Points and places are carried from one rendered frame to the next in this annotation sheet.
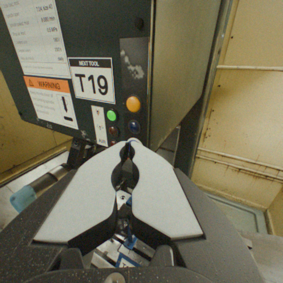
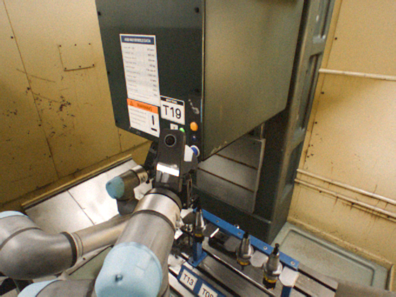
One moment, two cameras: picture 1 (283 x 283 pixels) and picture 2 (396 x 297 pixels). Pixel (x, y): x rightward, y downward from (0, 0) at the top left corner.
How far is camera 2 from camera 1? 0.46 m
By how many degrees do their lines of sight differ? 10
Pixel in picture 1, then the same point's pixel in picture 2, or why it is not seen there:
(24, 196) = (116, 182)
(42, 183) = (127, 175)
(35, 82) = (135, 104)
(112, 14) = (185, 83)
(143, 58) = (198, 105)
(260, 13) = (367, 15)
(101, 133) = not seen: hidden behind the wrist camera
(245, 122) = (356, 141)
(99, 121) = not seen: hidden behind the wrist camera
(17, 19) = (132, 69)
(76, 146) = (154, 151)
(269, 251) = not seen: outside the picture
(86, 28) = (172, 85)
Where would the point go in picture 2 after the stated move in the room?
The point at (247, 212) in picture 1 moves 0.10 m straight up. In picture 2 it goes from (363, 267) to (369, 256)
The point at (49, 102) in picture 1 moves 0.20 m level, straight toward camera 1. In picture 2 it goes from (142, 117) to (155, 141)
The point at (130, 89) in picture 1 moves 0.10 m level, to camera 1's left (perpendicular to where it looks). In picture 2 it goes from (192, 118) to (158, 115)
